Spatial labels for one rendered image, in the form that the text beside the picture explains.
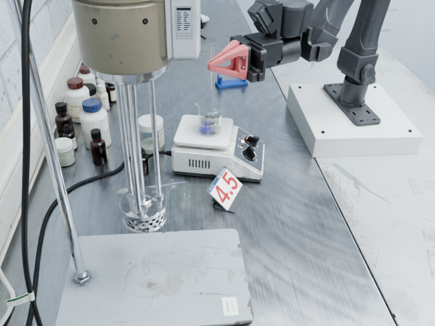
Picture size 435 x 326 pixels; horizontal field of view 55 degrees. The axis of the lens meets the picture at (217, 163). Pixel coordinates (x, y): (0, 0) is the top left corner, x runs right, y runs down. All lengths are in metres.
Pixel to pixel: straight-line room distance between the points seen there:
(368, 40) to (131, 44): 0.71
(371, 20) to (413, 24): 1.75
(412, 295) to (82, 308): 0.53
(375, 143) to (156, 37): 0.73
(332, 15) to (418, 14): 1.85
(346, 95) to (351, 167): 0.20
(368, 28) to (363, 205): 0.40
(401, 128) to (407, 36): 1.70
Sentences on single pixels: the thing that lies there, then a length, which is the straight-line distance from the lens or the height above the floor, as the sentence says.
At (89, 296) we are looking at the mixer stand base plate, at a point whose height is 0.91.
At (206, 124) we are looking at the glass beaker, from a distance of 0.89.
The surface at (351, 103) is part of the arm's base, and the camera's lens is 1.13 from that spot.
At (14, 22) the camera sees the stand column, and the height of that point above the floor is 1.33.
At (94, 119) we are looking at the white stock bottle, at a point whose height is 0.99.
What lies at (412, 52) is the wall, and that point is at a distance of 2.86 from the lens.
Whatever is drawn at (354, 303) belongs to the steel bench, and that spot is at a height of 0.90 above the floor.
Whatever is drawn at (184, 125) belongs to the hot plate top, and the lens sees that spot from 0.95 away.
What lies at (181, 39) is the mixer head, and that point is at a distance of 0.45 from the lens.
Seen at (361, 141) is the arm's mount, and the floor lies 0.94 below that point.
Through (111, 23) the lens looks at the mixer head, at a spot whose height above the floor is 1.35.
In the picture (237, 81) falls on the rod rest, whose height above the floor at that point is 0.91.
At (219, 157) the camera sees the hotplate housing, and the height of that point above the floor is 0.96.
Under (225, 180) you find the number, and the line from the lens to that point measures 0.88.
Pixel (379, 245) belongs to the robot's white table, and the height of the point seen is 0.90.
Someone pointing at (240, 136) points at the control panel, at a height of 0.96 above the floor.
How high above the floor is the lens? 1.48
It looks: 36 degrees down
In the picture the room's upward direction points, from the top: 2 degrees clockwise
